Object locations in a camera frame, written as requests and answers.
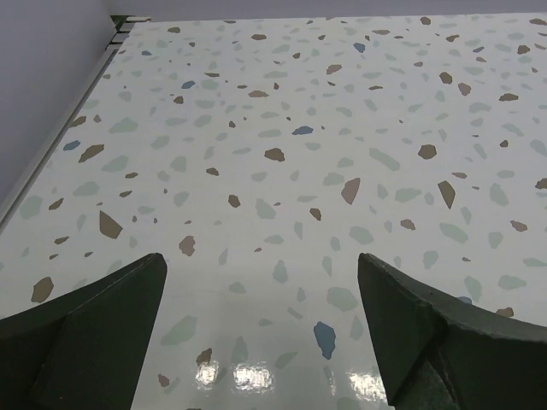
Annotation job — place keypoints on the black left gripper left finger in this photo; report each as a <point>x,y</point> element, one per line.
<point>85,349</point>

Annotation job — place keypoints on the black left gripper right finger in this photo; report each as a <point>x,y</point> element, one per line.
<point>435,351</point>

